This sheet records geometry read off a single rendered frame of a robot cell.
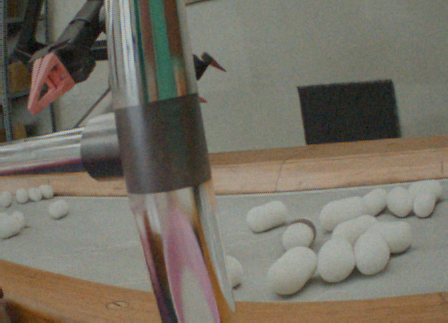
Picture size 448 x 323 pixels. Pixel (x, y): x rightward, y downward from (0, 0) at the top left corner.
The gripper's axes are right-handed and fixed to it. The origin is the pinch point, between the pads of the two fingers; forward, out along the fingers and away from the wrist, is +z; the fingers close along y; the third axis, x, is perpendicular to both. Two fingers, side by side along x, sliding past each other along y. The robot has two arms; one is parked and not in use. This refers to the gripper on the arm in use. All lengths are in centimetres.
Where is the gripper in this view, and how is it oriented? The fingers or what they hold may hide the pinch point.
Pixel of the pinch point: (33, 107)
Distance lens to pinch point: 78.9
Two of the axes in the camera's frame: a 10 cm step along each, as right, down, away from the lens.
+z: -3.1, 7.7, -5.6
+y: 8.3, -0.7, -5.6
